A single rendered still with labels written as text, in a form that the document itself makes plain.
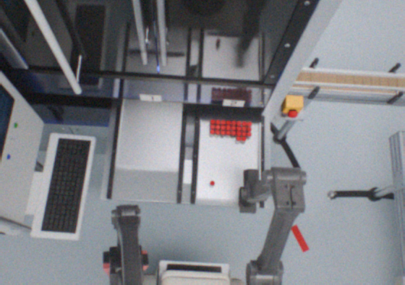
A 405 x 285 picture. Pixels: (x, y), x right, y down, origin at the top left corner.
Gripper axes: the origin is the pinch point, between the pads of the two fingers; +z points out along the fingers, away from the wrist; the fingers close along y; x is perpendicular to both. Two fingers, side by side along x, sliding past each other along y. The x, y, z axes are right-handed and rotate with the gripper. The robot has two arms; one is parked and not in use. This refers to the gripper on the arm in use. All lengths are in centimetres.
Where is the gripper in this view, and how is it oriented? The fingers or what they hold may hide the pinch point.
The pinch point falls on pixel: (244, 203)
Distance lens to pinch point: 185.9
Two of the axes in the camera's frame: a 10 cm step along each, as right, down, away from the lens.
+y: 0.5, -9.5, 3.0
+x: -10.0, -0.6, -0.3
